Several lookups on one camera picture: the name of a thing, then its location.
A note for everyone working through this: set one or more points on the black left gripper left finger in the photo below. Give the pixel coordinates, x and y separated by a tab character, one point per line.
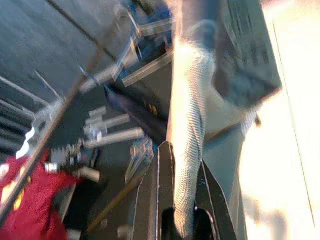
150	200

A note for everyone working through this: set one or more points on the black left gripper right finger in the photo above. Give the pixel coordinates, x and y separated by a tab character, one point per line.
215	212

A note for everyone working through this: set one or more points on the grey garment with printed band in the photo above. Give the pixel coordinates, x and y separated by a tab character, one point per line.
187	125

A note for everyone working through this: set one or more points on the navy shirt with gold print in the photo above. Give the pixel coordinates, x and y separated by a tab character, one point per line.
130	110

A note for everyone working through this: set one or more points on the red cloth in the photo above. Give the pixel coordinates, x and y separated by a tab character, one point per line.
37	212

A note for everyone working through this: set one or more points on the blue bag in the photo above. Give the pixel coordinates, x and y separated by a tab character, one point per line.
155	42

